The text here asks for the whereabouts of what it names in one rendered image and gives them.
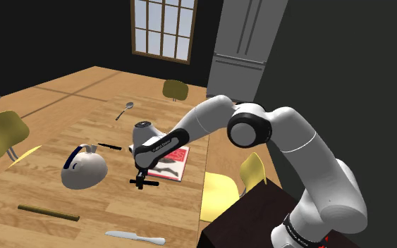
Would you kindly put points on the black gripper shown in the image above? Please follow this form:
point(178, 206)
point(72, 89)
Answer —
point(140, 178)

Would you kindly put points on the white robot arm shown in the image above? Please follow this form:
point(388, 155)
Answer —
point(308, 161)

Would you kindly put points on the wooden table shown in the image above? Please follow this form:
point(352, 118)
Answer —
point(132, 213)

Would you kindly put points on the red and white magazine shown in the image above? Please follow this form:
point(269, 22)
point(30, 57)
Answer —
point(177, 161)

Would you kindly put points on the black pen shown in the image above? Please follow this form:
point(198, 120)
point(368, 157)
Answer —
point(110, 146)

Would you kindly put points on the silver table knife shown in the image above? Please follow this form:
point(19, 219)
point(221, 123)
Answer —
point(129, 236)

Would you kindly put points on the grey metal spoon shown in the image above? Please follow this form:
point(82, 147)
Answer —
point(128, 105)

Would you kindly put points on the yellow-green chair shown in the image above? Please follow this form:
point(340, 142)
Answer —
point(0, 134)
point(175, 90)
point(218, 195)

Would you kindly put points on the olive wooden stick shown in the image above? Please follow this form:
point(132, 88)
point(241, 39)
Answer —
point(48, 213)

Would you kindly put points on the dark robot stand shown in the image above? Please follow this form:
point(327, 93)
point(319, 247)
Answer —
point(253, 219)

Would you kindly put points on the wooden framed window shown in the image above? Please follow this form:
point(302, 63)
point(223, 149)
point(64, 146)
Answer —
point(163, 27)

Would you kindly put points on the grey refrigerator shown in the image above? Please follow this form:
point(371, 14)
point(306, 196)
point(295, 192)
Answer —
point(242, 51)

